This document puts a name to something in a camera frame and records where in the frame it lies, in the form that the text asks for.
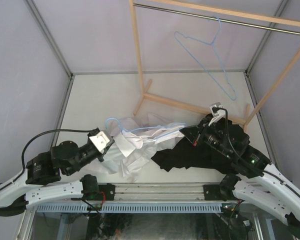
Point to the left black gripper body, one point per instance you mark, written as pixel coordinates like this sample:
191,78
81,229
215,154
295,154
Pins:
88,154

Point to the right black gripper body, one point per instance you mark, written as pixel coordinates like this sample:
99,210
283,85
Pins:
212,137

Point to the black shirt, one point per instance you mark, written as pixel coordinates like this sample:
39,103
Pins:
185,155

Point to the blue wire hanger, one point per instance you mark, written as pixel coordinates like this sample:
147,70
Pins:
156,132
204,52

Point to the white shirt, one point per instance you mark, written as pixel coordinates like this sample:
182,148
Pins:
131,152

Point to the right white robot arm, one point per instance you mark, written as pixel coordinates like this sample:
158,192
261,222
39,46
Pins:
255,178

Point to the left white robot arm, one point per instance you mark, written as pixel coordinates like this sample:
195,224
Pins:
38,184

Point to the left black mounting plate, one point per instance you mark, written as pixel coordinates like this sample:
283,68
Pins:
109,191

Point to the black mounting plate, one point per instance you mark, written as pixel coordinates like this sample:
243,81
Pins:
109,191
212,192

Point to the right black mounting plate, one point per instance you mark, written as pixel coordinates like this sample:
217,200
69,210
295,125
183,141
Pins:
212,192

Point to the metal hanging rod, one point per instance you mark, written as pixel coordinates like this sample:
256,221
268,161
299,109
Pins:
221,20

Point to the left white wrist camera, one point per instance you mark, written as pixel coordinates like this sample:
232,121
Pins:
101,140

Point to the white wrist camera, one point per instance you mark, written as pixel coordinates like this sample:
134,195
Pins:
218,112
101,140

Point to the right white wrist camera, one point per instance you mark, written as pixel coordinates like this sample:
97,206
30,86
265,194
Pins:
218,112

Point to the wooden clothes rack frame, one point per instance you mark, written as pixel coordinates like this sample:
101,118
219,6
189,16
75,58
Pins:
145,95

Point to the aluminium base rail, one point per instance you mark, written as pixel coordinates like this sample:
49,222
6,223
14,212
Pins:
124,192

